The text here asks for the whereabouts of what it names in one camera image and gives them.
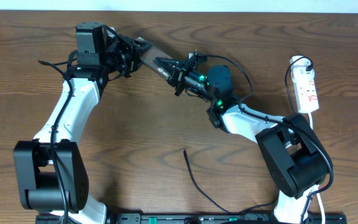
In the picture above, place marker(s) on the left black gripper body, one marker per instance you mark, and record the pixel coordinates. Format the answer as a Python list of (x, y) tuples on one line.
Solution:
[(125, 56)]

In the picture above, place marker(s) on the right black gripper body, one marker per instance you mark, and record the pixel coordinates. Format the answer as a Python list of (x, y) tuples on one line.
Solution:
[(191, 80)]

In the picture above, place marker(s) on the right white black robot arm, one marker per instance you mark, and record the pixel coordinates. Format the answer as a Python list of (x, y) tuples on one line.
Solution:
[(295, 158)]

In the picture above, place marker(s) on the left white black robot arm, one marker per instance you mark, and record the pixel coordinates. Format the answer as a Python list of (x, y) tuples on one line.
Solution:
[(51, 175)]

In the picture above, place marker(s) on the white power strip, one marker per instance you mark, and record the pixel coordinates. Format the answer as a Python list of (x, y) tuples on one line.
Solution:
[(302, 76)]

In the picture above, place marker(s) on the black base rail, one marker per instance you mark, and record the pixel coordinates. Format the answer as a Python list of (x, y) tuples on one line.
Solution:
[(257, 218)]

